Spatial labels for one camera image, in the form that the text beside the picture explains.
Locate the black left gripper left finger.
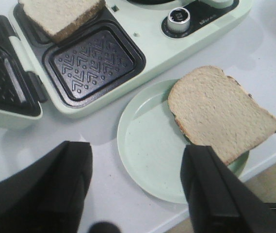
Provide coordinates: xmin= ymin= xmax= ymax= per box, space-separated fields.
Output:
xmin=0 ymin=141 xmax=93 ymax=233

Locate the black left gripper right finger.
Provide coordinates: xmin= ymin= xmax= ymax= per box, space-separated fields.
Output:
xmin=180 ymin=145 xmax=276 ymax=233

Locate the bread slice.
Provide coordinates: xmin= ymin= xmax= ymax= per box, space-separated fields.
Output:
xmin=18 ymin=0 xmax=106 ymax=43
xmin=167 ymin=66 xmax=276 ymax=165

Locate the breakfast maker hinged lid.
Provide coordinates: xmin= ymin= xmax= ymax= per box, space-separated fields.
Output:
xmin=0 ymin=15 xmax=47 ymax=129

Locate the green breakfast maker base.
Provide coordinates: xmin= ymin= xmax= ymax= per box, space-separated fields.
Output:
xmin=9 ymin=0 xmax=252 ymax=117

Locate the light green round plate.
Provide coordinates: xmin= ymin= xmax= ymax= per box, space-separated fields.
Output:
xmin=117 ymin=79 xmax=250 ymax=204

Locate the left silver control knob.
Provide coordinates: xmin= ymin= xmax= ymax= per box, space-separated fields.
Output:
xmin=167 ymin=7 xmax=191 ymax=33

